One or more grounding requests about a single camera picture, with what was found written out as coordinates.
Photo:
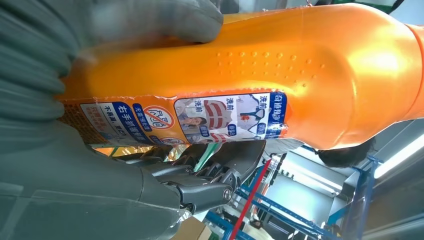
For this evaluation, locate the blue metal shelving rack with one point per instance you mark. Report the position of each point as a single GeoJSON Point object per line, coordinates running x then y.
{"type": "Point", "coordinates": [285, 212]}

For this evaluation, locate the red pole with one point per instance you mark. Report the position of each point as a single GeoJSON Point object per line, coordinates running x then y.
{"type": "Point", "coordinates": [251, 195]}

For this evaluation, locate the brown cardboard carton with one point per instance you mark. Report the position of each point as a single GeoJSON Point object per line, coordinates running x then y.
{"type": "Point", "coordinates": [192, 232]}

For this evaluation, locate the ceiling light strip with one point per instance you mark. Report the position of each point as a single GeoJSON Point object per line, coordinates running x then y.
{"type": "Point", "coordinates": [400, 154]}

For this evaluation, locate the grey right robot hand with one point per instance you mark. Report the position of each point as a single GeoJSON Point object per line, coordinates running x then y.
{"type": "Point", "coordinates": [82, 198]}

